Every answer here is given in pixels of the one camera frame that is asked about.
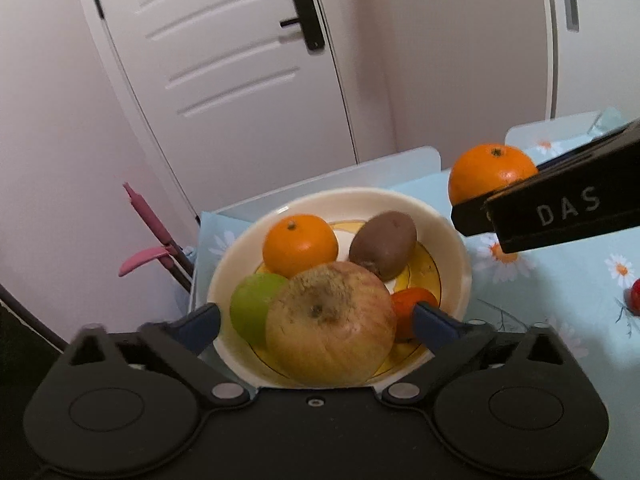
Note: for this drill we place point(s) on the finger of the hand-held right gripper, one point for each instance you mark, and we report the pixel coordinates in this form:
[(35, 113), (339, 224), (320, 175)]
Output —
[(595, 147), (565, 210)]

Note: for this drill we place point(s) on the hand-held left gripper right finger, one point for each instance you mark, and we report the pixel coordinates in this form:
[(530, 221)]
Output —
[(431, 322)]

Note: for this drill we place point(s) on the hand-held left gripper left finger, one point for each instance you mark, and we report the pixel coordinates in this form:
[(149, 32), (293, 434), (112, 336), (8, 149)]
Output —
[(200, 322)]

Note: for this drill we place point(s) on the small tangerine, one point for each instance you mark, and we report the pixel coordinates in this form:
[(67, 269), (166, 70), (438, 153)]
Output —
[(405, 305)]

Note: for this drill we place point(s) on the green apple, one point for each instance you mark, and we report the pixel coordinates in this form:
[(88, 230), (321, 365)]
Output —
[(250, 305)]

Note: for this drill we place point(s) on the cream oval bowl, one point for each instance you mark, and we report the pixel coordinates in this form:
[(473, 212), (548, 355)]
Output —
[(450, 260)]

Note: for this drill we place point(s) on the large orange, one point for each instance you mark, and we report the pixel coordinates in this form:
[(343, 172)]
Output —
[(485, 170), (300, 245)]

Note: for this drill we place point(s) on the brown kiwi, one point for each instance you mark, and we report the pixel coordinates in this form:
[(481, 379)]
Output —
[(385, 240)]

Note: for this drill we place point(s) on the large yellow-red apple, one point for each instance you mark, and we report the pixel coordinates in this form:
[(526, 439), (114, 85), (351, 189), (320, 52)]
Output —
[(325, 330)]

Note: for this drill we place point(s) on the white chair back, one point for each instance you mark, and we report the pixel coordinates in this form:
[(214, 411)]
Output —
[(550, 130), (350, 172)]

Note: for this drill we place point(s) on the white sliding door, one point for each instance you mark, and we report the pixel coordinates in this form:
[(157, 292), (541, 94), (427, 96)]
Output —
[(600, 60)]

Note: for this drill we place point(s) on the red cherry tomato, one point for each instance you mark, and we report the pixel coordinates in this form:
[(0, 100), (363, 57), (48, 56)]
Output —
[(635, 297)]

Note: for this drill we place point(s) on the white panelled door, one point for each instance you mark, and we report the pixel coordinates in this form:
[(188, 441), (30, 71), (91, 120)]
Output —
[(225, 110)]

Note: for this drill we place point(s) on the black door hinge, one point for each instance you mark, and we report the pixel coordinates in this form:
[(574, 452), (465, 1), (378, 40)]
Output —
[(98, 7)]

